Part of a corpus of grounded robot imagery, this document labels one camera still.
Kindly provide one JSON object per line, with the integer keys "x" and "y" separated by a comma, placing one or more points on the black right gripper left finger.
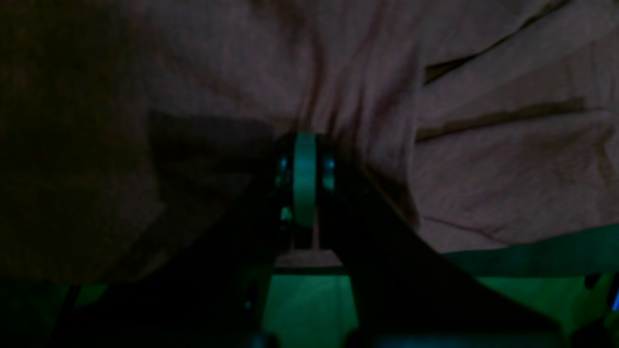
{"x": 211, "y": 295}

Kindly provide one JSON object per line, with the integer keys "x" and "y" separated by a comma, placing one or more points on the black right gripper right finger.
{"x": 406, "y": 295}

